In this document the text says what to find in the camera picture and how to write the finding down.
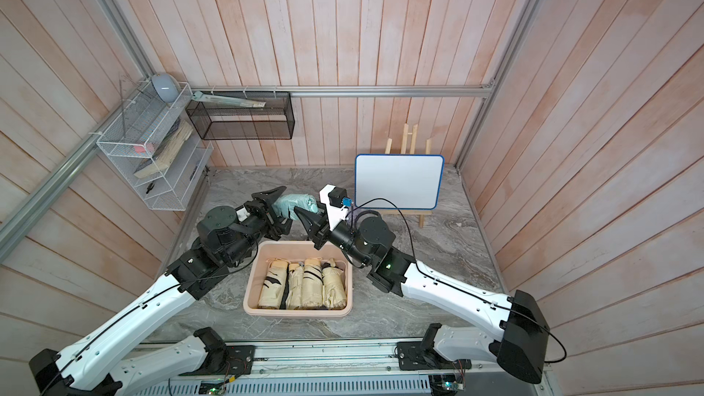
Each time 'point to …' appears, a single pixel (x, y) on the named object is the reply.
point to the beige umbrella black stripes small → (334, 286)
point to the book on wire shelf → (162, 159)
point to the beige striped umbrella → (313, 283)
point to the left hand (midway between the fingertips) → (293, 197)
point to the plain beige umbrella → (295, 287)
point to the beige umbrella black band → (273, 284)
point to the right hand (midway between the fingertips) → (299, 206)
